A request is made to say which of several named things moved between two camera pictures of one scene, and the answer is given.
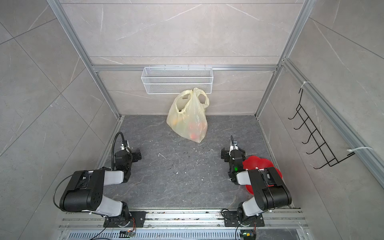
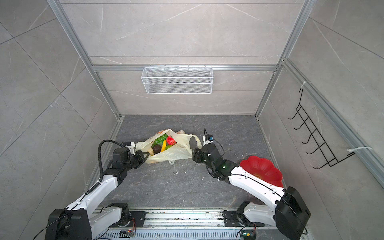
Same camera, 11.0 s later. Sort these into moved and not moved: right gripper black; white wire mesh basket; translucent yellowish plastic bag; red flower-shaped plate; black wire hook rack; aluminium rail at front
Moved: translucent yellowish plastic bag; right gripper black
Not moved: black wire hook rack; aluminium rail at front; white wire mesh basket; red flower-shaped plate
